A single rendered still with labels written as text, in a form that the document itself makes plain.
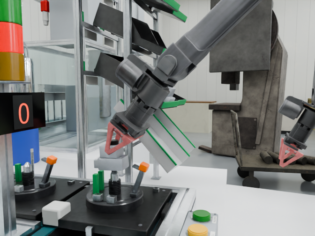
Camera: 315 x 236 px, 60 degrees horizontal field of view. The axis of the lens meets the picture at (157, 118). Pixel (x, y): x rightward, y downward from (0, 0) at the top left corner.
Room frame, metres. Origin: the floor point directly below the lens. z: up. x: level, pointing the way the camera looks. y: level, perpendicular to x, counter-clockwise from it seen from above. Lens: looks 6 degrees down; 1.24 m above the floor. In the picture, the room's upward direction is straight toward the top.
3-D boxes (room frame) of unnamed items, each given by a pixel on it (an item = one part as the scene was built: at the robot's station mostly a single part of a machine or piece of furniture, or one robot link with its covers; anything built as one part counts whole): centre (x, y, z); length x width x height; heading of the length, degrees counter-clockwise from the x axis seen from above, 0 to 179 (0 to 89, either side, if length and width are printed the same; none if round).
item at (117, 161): (0.66, 0.12, 1.09); 0.08 x 0.04 x 0.07; 74
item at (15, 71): (0.50, 0.27, 1.28); 0.05 x 0.05 x 0.05
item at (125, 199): (0.65, 0.11, 0.98); 0.14 x 0.14 x 0.02
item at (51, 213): (0.59, 0.23, 0.97); 0.05 x 0.05 x 0.04; 75
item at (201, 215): (0.58, -0.10, 0.96); 0.04 x 0.04 x 0.02
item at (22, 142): (1.44, 0.72, 0.99); 0.16 x 0.16 x 0.27
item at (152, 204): (0.65, 0.11, 0.96); 0.24 x 0.24 x 0.02; 75
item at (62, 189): (0.72, 0.35, 1.01); 0.24 x 0.24 x 0.13; 75
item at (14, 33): (0.50, 0.27, 1.33); 0.05 x 0.05 x 0.05
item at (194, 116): (8.83, -0.54, 0.46); 2.58 x 0.83 x 0.92; 67
